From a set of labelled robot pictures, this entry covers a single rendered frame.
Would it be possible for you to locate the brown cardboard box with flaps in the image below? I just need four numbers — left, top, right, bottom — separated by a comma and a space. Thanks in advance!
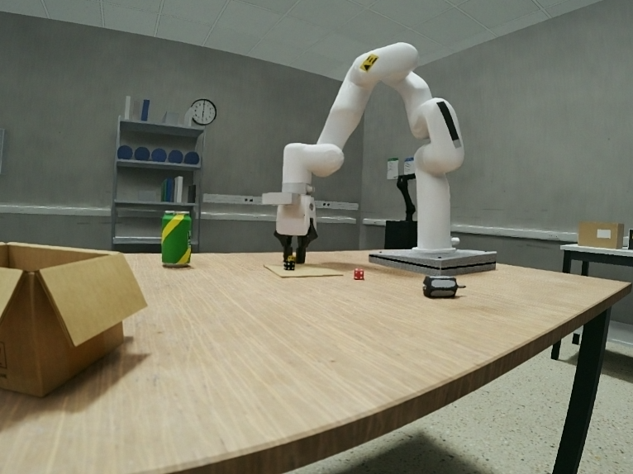
0, 242, 148, 397

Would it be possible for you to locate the beige square mat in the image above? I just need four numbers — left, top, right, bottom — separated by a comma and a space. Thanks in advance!
264, 264, 343, 278

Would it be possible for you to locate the green drink can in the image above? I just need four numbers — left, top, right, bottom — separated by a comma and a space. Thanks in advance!
162, 211, 192, 268

